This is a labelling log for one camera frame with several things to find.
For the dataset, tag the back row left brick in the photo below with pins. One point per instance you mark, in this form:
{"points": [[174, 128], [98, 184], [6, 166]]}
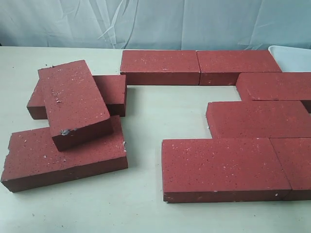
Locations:
{"points": [[160, 67]]}

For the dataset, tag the back row right brick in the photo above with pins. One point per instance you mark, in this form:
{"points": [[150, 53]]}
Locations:
{"points": [[222, 67]]}

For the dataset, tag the third row red brick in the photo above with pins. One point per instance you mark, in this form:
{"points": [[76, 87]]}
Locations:
{"points": [[258, 119]]}

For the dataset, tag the front row large brick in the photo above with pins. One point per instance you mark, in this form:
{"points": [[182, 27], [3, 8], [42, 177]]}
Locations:
{"points": [[221, 170]]}

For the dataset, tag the second row right brick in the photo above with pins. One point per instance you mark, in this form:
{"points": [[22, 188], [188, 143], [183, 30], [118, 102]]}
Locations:
{"points": [[275, 86]]}

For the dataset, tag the front row right brick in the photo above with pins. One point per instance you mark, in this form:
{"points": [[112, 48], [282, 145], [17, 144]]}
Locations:
{"points": [[294, 155]]}

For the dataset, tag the pale blue backdrop cloth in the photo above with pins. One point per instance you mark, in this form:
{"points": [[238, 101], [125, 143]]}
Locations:
{"points": [[156, 24]]}

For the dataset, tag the white plastic tray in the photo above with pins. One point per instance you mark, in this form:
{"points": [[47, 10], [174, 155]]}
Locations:
{"points": [[291, 59]]}

